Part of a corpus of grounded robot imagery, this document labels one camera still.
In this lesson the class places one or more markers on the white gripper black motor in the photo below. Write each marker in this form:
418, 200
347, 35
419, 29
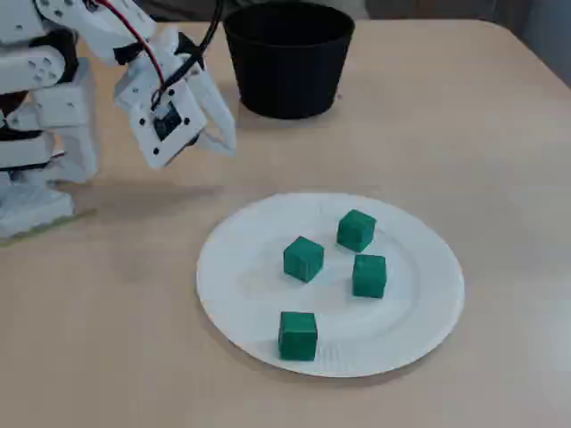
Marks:
215, 108

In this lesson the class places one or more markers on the green block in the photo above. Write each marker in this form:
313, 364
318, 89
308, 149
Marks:
369, 276
303, 259
297, 336
355, 229

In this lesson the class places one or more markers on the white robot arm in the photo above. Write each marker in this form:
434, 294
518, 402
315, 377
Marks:
58, 107

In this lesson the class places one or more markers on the black pot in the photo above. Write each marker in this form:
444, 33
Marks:
290, 80

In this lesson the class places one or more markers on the white paper plate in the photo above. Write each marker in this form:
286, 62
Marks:
250, 276

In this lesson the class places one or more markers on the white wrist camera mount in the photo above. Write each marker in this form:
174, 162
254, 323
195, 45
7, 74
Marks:
134, 98

